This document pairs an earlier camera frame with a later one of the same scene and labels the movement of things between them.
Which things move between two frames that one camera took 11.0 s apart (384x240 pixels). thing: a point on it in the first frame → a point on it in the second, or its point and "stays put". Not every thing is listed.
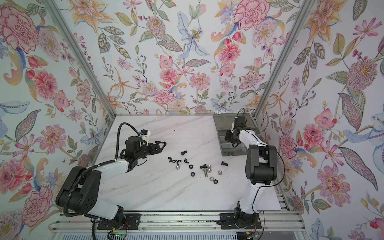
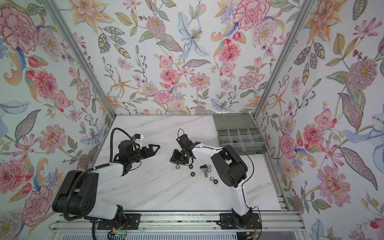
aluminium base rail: x=271 y=221 stays put
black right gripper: x=228 y=137 → x=176 y=159
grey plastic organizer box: x=222 y=122 stays put
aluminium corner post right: x=286 y=55 stays put
